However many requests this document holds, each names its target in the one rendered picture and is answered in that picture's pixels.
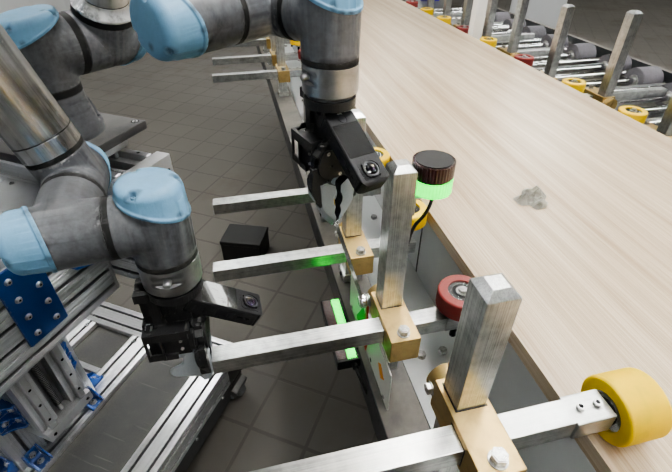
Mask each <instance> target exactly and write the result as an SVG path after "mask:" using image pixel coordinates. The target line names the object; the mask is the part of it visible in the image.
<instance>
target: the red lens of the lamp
mask: <svg viewBox="0 0 672 472"><path fill-rule="evenodd" d="M418 153H419V152H417V153H416V154H418ZM416 154H414V156H413V159H412V165H413V167H414V168H415V169H416V170H417V172H418V176H417V180H418V181H421V182H423V183H427V184H445V183H448V182H450V181H451V180H452V179H453V178H454V173H455V168H456V159H455V158H454V157H453V156H452V155H451V154H449V153H448V154H449V155H451V156H452V157H453V159H454V164H453V165H452V166H451V167H449V168H445V169H430V168H426V167H423V166H421V165H419V164H418V163H417V162H416V161H415V156H416Z"/></svg>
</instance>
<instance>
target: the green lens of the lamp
mask: <svg viewBox="0 0 672 472"><path fill-rule="evenodd" d="M453 179H454V178H453ZM453 179H452V180H451V181H450V182H449V183H447V184H444V185H438V186H434V185H427V184H423V183H421V182H418V181H417V184H416V192H415V195H416V196H418V197H421V198H424V199H429V200H438V199H443V198H446V197H448V196H449V195H450V194H451V190H452V184H453Z"/></svg>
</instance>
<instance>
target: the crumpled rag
mask: <svg viewBox="0 0 672 472"><path fill-rule="evenodd" d="M521 193H522V194H521V195H519V196H515V197H514V198H513V200H514V201H516V203H517V204H520V205H521V206H525V205H526V206H527V205H530V206H531V207H532V206H533V208H534V209H535V210H537V209H539V210H540V209H542V208H546V207H547V205H548V202H547V201H546V200H545V198H546V197H547V196H546V194H545V193H544V192H543V191H542V190H541V188H540V187H538V186H537V185H536V186H534V187H533V188H530V189H529V188H526V189H523V190H522V192H521Z"/></svg>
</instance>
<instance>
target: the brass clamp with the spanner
mask: <svg viewBox="0 0 672 472"><path fill-rule="evenodd" d="M376 288H377V284H375V285H373V286H372V287H371V288H370V289H369V290H368V292H367V293H369V295H370V299H371V306H370V314H371V316H372V318H377V317H379V319H380V322H381V324H382V327H383V329H384V336H383V342H382V345H383V347H384V350H385V353H386V355H387V358H388V360H389V362H390V363H392V362H397V361H402V360H407V359H412V358H417V357H418V354H419V348H420V342H421V336H420V334H419V332H418V330H417V328H416V326H415V324H414V322H413V320H412V318H411V316H410V313H409V311H408V309H407V307H406V305H405V303H404V301H403V299H402V304H401V305H400V306H394V307H388V308H383V309H382V308H381V305H380V303H379V300H378V298H377V296H376ZM400 325H407V326H408V327H409V328H410V336H409V337H408V338H406V339H403V338H400V337H399V336H398V335H397V330H398V329H399V327H400Z"/></svg>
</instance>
